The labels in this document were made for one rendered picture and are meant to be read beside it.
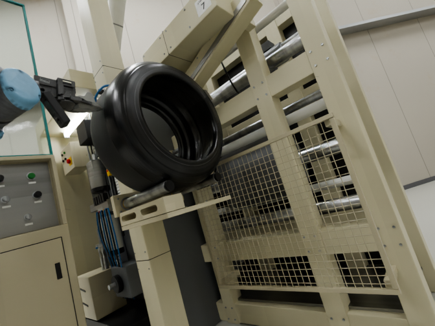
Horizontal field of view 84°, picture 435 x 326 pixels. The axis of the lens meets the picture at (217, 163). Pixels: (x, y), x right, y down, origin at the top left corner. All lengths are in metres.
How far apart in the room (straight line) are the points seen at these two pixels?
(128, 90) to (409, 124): 5.66
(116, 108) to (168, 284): 0.86
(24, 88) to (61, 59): 4.96
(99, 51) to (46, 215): 0.90
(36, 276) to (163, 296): 0.57
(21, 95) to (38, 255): 0.87
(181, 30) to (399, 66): 5.54
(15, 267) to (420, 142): 6.10
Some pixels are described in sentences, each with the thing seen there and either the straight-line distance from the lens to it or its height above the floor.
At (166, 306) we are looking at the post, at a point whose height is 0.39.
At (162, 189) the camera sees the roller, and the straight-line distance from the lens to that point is 0.93.
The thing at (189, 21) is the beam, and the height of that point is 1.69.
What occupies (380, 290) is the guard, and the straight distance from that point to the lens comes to 1.16.
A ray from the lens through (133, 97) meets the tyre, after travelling 0.96.
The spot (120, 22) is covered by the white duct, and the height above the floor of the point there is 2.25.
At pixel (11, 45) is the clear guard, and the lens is 1.85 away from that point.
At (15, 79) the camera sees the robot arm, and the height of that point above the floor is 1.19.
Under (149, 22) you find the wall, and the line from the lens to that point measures 5.66.
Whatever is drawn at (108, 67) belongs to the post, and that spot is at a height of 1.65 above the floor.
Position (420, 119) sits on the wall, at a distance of 6.30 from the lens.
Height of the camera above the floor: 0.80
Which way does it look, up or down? 8 degrees up
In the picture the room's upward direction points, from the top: 16 degrees counter-clockwise
